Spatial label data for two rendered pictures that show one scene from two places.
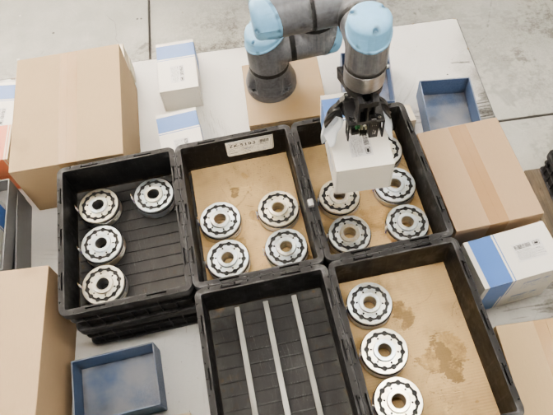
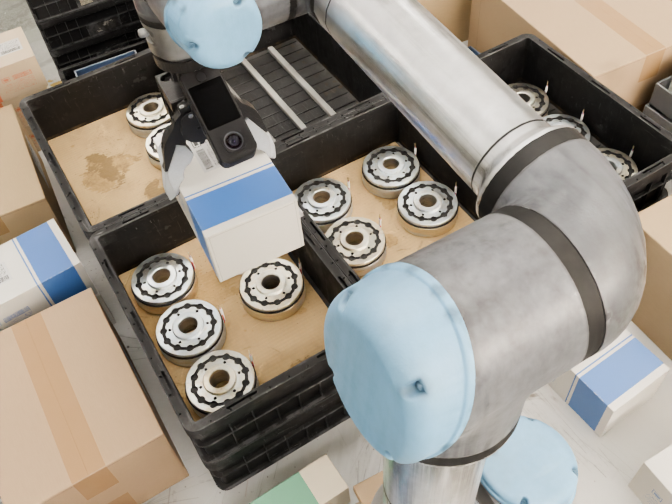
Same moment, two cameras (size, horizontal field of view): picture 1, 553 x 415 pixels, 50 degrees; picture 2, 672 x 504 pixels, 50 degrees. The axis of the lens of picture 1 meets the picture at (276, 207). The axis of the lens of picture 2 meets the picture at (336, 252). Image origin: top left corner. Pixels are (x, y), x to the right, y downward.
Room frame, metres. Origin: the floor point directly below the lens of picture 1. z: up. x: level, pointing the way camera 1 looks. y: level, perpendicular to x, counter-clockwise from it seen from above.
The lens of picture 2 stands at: (1.40, -0.31, 1.78)
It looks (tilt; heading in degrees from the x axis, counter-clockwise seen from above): 52 degrees down; 158
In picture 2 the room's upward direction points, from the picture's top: 6 degrees counter-clockwise
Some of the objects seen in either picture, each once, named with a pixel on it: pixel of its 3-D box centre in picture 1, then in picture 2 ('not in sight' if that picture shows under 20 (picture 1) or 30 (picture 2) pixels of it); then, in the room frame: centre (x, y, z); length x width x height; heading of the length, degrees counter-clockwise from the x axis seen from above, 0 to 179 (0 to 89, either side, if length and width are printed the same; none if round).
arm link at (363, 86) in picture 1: (366, 72); (176, 28); (0.72, -0.19, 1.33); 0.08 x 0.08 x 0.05
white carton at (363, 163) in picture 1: (355, 141); (228, 191); (0.74, -0.19, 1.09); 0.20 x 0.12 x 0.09; 1
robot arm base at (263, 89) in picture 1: (270, 72); not in sight; (1.21, -0.03, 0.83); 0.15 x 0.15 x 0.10
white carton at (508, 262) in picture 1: (508, 262); (20, 285); (0.52, -0.53, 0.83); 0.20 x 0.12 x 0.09; 99
